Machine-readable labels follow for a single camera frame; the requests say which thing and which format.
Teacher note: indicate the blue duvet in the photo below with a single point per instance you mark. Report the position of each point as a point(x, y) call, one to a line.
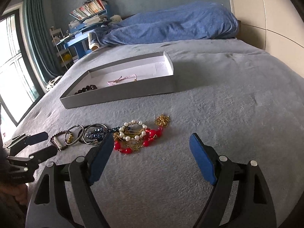
point(193, 21)

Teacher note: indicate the blue desk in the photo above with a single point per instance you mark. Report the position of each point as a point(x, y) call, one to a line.
point(80, 34)

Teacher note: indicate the white plush toy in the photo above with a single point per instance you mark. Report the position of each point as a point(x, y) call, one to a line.
point(115, 19)

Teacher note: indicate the metal bangle rings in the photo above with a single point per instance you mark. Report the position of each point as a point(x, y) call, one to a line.
point(85, 134)

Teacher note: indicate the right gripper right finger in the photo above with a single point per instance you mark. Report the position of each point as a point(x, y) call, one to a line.
point(253, 205)

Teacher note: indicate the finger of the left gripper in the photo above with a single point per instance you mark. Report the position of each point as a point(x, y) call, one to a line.
point(24, 140)
point(41, 155)

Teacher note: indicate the row of books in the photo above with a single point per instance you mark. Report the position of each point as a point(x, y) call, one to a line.
point(89, 9)

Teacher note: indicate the grey bed cover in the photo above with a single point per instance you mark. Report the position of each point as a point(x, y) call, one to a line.
point(238, 99)

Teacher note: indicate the grey shallow cardboard box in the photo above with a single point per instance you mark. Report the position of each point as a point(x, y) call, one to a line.
point(139, 76)

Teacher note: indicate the white shelf rack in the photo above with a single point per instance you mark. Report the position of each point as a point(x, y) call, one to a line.
point(63, 55)

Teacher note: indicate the window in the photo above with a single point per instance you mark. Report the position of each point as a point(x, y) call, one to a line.
point(20, 89)

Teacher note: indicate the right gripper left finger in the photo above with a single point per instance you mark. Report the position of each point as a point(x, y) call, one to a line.
point(49, 206)

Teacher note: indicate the white pearl hair clip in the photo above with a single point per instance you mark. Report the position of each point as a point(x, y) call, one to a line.
point(132, 131)

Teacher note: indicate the left hand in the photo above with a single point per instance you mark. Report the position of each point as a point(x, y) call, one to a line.
point(20, 192)

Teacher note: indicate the beige wardrobe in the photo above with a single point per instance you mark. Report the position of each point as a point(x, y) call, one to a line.
point(274, 26)

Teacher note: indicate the white shoes on floor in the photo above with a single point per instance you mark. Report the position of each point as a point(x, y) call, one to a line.
point(52, 83)

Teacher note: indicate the teal curtain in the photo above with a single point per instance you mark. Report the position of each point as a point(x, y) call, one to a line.
point(40, 41)

